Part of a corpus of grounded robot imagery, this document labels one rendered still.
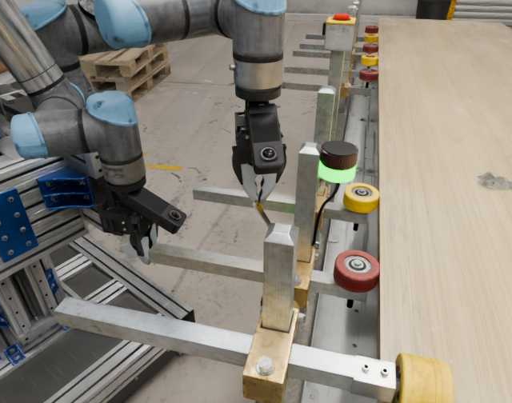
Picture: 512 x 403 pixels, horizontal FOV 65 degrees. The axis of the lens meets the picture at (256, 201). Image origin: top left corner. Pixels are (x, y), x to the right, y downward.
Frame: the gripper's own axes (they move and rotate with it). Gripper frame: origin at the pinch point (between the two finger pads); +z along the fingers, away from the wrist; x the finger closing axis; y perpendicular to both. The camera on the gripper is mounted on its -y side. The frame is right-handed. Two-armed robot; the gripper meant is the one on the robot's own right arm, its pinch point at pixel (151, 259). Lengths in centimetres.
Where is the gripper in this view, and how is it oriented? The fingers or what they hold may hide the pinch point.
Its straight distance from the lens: 89.0
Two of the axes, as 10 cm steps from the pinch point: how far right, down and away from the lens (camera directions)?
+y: -9.7, -1.4, 2.0
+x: -2.4, 5.4, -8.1
